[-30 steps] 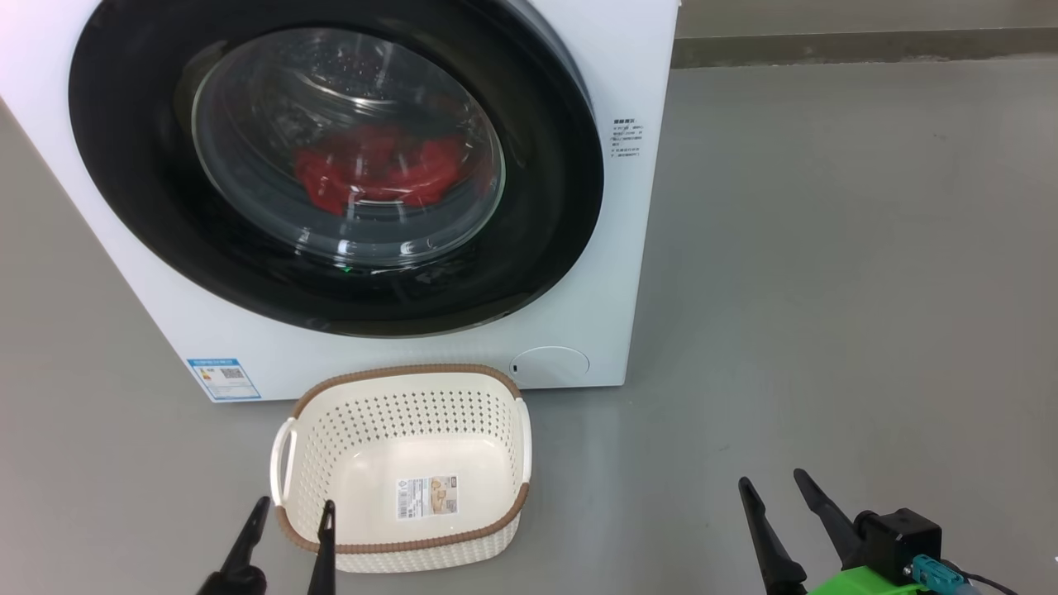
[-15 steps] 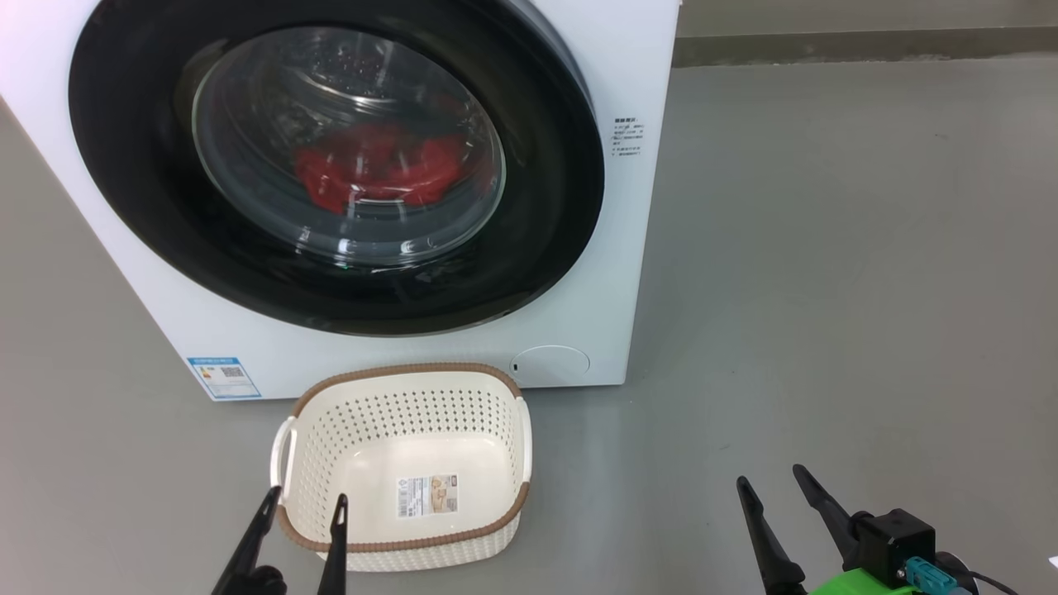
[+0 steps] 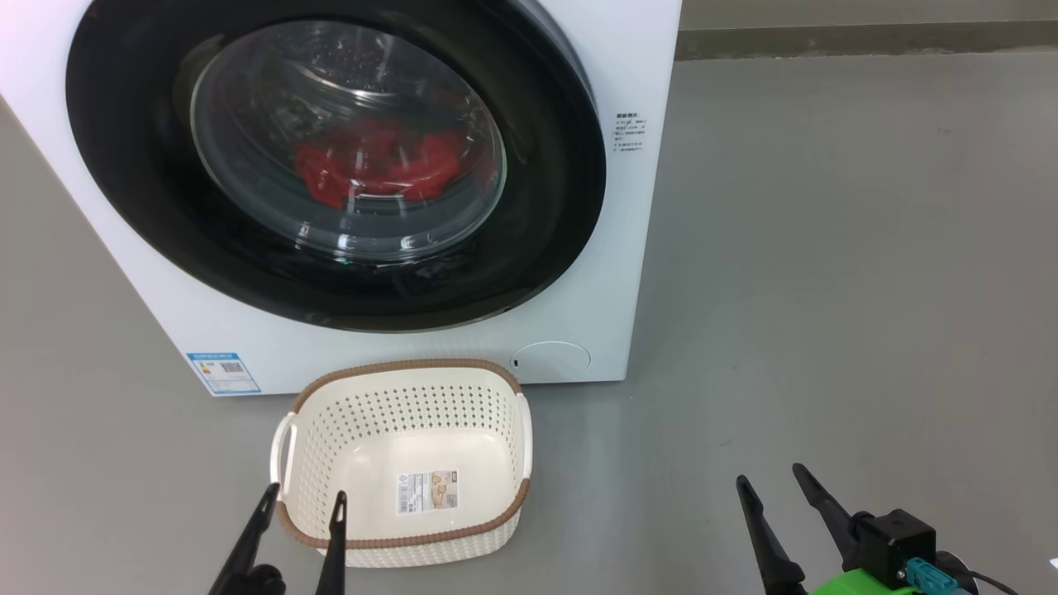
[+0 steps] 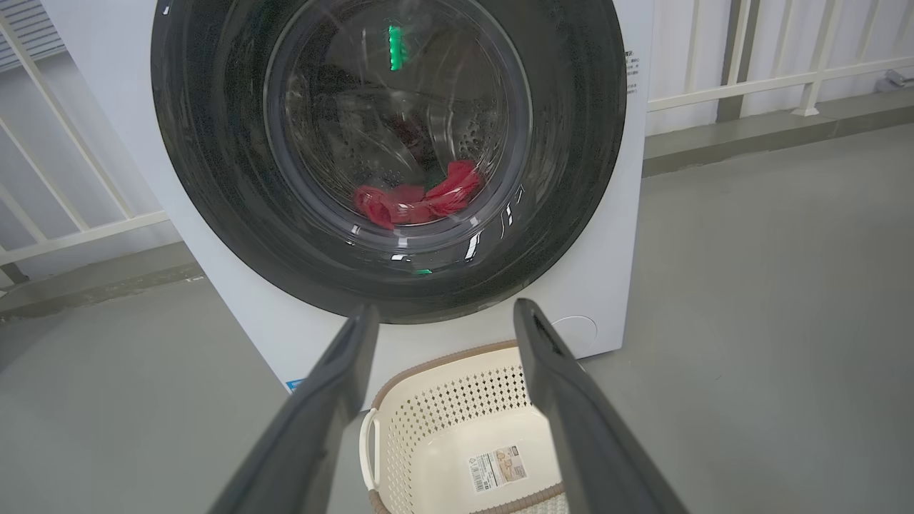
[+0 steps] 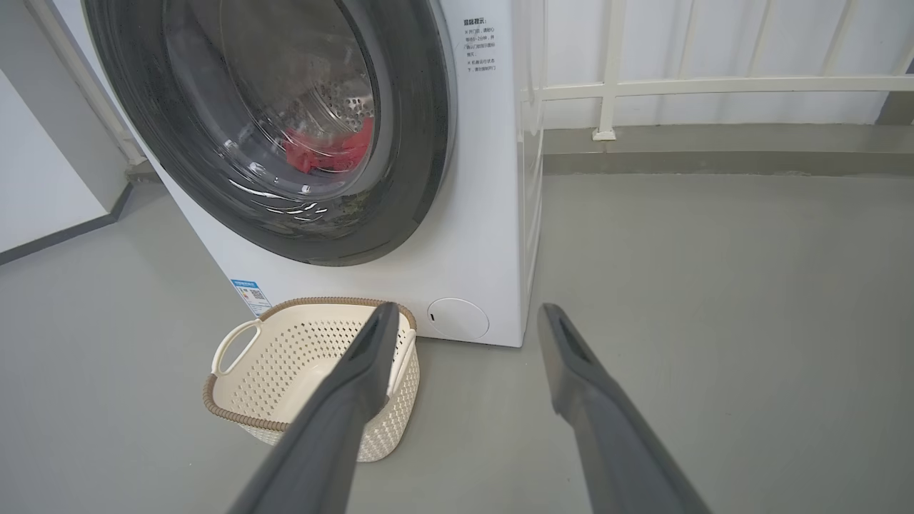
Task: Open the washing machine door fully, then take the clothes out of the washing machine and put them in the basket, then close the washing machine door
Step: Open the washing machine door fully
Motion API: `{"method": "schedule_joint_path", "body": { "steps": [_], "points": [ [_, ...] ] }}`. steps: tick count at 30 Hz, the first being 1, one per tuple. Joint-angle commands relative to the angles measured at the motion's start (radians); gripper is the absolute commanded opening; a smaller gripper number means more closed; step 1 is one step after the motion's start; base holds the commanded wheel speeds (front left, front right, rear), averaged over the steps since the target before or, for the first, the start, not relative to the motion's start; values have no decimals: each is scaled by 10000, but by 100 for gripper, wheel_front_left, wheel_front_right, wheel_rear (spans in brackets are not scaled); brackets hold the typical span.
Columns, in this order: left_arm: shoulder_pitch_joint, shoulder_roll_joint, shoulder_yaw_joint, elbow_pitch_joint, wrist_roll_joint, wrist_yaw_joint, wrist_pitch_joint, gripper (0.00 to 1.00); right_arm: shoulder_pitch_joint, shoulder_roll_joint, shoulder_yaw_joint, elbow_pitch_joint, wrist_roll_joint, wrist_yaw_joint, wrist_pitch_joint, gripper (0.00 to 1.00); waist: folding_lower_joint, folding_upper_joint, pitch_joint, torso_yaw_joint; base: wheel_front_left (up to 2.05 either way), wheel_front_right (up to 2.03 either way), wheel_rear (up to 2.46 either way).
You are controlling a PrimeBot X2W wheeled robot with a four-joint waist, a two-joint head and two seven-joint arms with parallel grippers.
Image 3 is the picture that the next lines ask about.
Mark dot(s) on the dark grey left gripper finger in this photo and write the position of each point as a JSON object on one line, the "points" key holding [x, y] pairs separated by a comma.
{"points": [[335, 554], [244, 545]]}

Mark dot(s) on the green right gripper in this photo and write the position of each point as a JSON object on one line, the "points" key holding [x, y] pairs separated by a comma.
{"points": [[860, 583]]}

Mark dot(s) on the red garment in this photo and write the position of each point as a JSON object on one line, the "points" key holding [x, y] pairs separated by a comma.
{"points": [[380, 165]]}

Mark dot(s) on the paper label in basket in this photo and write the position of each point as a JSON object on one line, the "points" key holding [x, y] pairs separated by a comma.
{"points": [[427, 492]]}

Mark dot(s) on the cream perforated laundry basket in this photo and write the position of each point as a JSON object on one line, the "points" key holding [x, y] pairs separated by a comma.
{"points": [[430, 397]]}

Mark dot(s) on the white front-load washing machine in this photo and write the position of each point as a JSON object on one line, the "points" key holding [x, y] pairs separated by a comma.
{"points": [[616, 289]]}

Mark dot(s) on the blue energy label sticker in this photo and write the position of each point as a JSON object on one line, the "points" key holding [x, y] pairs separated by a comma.
{"points": [[223, 373]]}

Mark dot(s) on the round white filter cover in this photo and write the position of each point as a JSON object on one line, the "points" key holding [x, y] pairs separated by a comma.
{"points": [[550, 362]]}

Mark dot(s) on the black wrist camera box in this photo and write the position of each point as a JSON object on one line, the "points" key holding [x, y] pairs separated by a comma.
{"points": [[897, 537]]}

